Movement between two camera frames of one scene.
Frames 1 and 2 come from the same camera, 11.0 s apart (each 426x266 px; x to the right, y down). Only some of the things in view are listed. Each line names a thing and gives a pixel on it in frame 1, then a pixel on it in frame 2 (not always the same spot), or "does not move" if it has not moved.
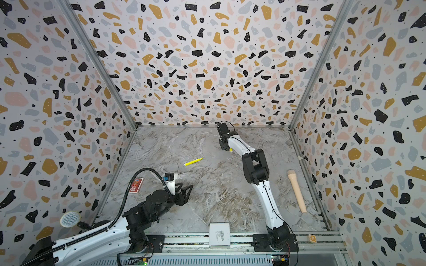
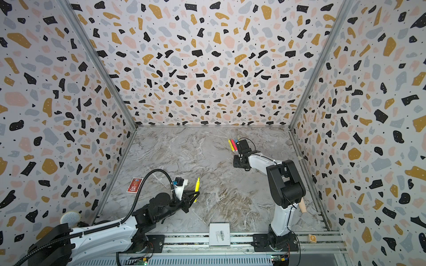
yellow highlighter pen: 193,162 → 197,188
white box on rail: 219,234 does not move
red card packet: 136,185 does not move
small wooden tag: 312,238 does not move
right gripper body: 224,132 → 239,160
